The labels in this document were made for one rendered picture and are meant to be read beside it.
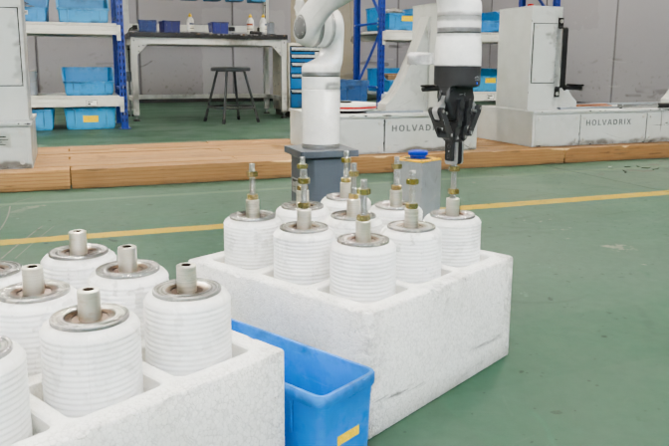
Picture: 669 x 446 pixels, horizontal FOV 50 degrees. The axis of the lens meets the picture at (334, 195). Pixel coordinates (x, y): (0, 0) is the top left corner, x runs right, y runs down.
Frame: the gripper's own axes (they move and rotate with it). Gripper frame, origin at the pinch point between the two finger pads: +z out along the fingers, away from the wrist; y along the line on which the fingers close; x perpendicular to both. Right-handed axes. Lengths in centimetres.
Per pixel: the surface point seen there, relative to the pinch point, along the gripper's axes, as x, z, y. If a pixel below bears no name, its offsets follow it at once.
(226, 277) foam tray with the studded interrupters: 21.2, 18.8, -31.4
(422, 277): -4.2, 17.3, -14.4
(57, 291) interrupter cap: 9, 10, -65
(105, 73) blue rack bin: 472, -4, 217
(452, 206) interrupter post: -0.7, 8.9, -1.0
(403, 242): -1.9, 11.9, -16.2
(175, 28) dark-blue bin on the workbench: 472, -43, 289
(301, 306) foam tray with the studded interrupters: 4.8, 19.6, -31.4
